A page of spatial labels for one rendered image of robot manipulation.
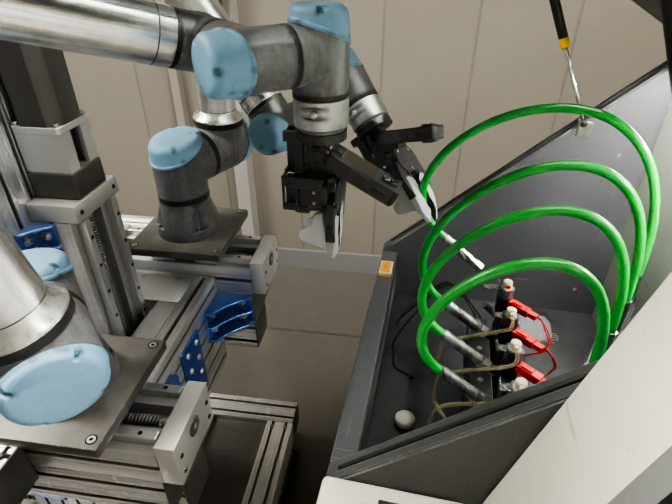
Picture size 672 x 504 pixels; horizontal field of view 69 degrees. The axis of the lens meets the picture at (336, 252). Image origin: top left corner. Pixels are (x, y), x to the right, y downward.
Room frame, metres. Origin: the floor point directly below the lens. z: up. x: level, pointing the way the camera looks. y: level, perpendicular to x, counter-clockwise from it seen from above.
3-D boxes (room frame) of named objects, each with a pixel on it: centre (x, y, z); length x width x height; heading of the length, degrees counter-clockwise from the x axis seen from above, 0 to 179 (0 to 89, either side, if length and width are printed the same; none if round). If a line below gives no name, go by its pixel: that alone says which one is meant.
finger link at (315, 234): (0.64, 0.03, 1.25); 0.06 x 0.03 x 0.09; 78
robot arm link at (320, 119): (0.65, 0.02, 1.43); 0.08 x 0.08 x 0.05
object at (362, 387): (0.76, -0.08, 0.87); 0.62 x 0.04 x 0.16; 168
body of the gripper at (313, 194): (0.66, 0.03, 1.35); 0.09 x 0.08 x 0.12; 78
